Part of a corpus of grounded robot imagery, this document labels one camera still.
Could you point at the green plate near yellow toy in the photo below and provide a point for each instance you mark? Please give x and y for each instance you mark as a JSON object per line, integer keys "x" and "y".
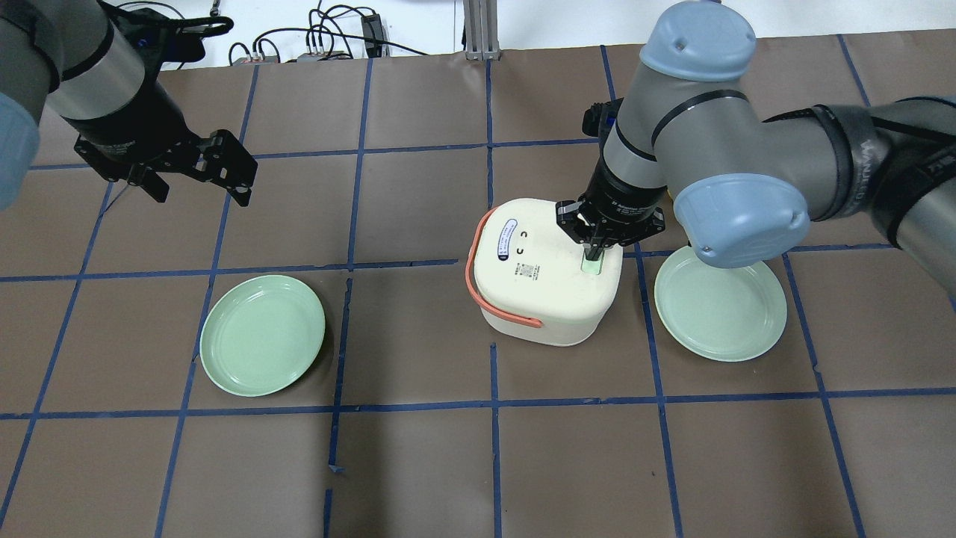
{"x": 725, "y": 315}

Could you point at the green plate far side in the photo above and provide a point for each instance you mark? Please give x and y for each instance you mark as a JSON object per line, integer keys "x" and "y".
{"x": 262, "y": 336}

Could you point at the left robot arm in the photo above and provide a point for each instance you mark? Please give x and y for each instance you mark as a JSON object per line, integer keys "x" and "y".
{"x": 96, "y": 66}

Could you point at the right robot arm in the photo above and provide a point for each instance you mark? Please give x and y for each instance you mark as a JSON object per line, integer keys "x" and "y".
{"x": 746, "y": 189}

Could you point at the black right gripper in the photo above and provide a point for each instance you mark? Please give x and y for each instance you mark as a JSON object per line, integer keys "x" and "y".
{"x": 624, "y": 199}

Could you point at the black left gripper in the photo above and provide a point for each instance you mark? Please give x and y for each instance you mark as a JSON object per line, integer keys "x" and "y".
{"x": 143, "y": 131}

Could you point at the aluminium frame post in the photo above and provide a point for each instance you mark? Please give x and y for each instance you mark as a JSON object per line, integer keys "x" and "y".
{"x": 481, "y": 31}

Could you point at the black power adapter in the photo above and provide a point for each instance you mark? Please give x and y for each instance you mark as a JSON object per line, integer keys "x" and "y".
{"x": 374, "y": 37}

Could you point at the white rice cooker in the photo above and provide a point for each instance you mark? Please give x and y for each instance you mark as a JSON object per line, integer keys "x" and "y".
{"x": 531, "y": 281}

